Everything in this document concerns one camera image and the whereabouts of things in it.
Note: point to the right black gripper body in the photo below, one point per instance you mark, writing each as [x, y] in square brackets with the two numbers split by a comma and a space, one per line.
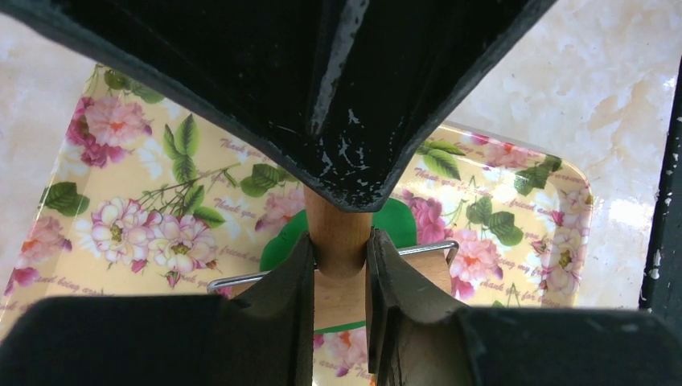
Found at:
[339, 93]

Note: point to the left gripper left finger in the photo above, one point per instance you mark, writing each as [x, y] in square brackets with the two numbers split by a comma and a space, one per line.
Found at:
[263, 336]

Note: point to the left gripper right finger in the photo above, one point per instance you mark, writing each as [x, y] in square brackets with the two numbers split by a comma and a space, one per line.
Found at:
[419, 335]

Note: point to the green dough disc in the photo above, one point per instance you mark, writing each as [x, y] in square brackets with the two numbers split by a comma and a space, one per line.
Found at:
[394, 217]

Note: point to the wooden double-ended roller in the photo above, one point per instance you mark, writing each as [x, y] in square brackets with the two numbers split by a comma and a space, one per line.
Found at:
[342, 270]

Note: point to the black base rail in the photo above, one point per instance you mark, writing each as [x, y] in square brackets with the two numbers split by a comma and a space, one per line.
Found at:
[661, 287]

